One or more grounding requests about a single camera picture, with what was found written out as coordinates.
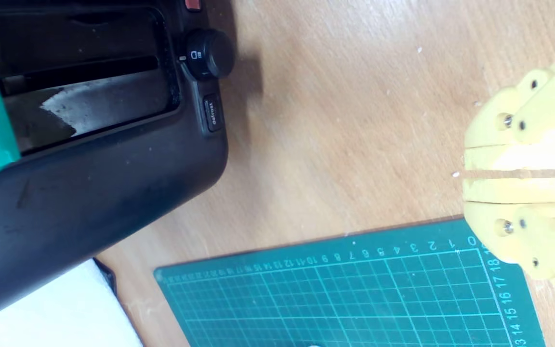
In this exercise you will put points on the black two-slot toaster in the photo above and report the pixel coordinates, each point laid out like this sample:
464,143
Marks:
89,193

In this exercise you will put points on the green cutting mat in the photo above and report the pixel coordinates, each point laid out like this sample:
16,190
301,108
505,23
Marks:
330,303

